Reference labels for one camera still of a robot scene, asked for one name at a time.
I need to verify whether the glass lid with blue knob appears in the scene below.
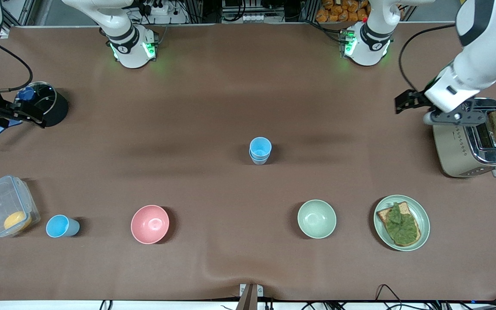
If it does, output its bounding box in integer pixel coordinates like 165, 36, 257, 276
13, 82, 57, 120

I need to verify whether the beige and chrome toaster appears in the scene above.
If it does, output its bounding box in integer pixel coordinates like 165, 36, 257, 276
432, 98, 496, 179

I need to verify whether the orange food in container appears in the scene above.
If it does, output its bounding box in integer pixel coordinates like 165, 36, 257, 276
3, 211, 32, 232

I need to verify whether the bag of orange bread rolls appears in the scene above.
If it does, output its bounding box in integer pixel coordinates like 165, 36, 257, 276
316, 0, 371, 23

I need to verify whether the pale green plate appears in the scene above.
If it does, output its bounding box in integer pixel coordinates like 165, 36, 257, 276
373, 195, 431, 252

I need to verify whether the green lettuce leaf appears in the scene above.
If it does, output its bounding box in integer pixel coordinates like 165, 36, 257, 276
386, 202, 419, 244

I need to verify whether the pale green bowl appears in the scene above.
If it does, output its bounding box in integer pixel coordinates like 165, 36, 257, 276
297, 199, 337, 239

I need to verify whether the brown table cover cloth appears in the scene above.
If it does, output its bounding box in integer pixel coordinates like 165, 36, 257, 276
0, 24, 496, 302

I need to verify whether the pink bowl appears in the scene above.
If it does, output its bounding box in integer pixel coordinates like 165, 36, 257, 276
130, 205, 170, 245

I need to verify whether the white power strip with plugs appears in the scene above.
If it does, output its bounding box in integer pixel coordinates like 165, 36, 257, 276
138, 0, 175, 16

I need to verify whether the dark pot with blue handle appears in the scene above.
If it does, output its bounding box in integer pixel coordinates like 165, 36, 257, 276
0, 81, 69, 148

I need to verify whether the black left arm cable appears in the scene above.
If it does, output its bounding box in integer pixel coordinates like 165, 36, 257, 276
398, 24, 459, 93

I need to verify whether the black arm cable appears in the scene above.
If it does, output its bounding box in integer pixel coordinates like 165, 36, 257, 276
398, 24, 459, 93
0, 40, 33, 93

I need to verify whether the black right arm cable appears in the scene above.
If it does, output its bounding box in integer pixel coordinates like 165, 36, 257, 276
0, 40, 33, 93

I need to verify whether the black looped cable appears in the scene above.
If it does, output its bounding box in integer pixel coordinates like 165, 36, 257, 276
375, 284, 403, 310

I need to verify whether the metal table clamp bracket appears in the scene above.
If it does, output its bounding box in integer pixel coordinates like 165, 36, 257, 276
239, 283, 264, 310

